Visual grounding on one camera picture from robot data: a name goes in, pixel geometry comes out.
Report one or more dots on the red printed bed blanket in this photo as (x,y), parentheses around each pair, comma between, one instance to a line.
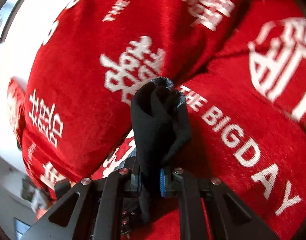
(230,142)

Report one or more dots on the red printed quilt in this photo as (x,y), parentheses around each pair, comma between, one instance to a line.
(92,67)

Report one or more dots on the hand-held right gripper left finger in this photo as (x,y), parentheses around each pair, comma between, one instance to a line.
(139,178)

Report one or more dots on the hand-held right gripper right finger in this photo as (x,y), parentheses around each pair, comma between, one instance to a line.
(163,182)

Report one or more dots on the black pants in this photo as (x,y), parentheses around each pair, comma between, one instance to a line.
(153,130)

